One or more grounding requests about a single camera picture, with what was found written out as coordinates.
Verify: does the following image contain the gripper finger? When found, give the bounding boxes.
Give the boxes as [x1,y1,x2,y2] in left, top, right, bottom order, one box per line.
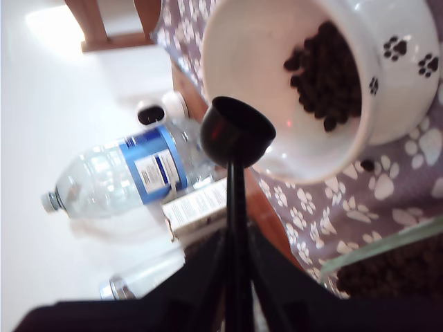
[139,230,228,313]
[251,227,349,313]

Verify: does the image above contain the black plastic measuring scoop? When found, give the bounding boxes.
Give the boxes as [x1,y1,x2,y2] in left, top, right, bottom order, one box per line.
[200,96,278,332]

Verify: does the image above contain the brown cat kibble pile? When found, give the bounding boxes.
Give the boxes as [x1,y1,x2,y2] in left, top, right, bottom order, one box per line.
[283,21,363,133]
[335,241,443,301]

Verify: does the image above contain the square glass food container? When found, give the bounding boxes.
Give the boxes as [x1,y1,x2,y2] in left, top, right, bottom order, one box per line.
[318,214,443,301]

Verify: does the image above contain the white paw print cat bowl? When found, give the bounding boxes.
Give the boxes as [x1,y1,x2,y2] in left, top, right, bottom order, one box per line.
[201,0,442,185]

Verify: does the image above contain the tall clear white-lidded jar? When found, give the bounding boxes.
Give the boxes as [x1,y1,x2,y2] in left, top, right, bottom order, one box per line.
[99,234,222,301]

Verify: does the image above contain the small white printed carton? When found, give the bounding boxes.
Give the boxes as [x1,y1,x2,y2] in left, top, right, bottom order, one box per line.
[161,179,230,243]

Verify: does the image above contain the purple paw print cloth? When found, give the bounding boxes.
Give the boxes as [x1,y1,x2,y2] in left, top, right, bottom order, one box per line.
[152,0,443,299]

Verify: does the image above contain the large clear water bottle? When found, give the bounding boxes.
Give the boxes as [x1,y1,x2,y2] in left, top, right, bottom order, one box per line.
[40,119,222,221]

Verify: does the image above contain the small white round camera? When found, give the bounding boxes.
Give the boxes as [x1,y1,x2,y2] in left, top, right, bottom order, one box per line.
[136,91,190,129]

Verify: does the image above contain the wooden furniture frame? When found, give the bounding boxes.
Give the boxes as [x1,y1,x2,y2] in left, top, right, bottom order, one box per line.
[63,0,163,53]

